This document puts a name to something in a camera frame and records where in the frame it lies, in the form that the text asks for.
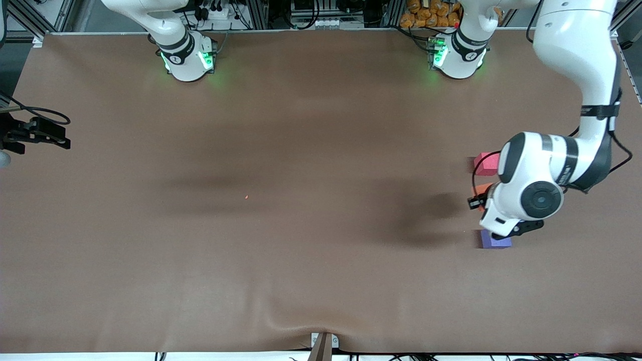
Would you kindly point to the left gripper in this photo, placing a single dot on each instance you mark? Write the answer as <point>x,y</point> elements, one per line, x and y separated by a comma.
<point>475,202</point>

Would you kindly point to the orange foam block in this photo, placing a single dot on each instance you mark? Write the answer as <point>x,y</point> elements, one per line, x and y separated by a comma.
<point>484,189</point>

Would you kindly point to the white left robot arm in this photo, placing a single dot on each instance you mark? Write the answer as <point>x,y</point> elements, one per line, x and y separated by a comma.
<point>572,40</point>

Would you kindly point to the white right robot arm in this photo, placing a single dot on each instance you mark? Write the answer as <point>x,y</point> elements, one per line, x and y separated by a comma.
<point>185,65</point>

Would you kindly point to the red foam block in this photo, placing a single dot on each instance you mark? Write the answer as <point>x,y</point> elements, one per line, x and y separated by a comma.
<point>484,164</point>

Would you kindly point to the purple foam block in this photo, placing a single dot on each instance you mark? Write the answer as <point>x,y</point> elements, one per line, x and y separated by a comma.
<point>496,243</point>

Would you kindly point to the green-lit controller box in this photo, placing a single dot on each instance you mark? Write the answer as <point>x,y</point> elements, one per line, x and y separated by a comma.
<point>435,50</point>
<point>208,57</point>

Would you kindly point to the pile of orange bags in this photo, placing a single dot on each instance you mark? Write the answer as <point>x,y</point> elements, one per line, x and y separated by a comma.
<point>426,15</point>

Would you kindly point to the white power strip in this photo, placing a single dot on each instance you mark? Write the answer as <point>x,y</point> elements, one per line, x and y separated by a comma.
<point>218,14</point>

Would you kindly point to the grey table clamp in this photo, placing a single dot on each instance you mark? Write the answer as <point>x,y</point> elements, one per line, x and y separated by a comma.
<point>323,348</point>

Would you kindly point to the white connector strip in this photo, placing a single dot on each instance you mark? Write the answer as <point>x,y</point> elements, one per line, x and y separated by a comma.
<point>328,22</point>

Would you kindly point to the white corner bracket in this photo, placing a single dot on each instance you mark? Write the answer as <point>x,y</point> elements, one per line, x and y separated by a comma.
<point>38,41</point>

